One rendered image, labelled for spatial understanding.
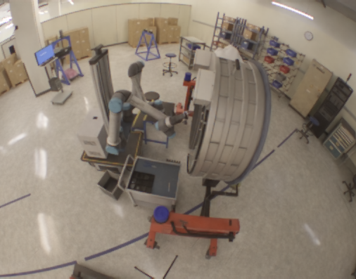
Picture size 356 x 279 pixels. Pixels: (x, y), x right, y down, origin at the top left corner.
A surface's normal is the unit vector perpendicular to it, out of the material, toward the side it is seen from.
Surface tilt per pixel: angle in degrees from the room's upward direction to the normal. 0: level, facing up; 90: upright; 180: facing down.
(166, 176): 0
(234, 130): 56
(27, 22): 90
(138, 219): 0
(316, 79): 90
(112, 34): 90
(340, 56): 90
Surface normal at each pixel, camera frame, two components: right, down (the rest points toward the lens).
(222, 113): -0.04, 0.14
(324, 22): -0.85, 0.34
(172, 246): 0.11, -0.64
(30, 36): 0.52, 0.69
